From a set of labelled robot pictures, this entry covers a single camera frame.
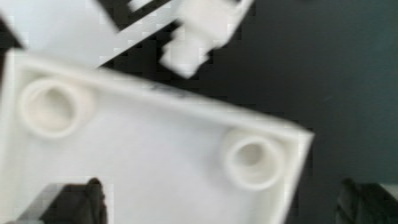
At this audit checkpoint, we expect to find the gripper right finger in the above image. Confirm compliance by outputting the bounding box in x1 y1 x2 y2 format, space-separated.
334 179 398 224

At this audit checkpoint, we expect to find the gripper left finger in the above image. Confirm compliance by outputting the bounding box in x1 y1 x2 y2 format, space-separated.
12 176 110 224

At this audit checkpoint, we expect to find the white table leg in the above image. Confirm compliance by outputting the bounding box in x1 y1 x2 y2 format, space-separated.
159 0 254 78

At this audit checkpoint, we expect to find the white fiducial tag plate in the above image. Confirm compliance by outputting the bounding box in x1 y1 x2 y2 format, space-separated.
0 0 183 67

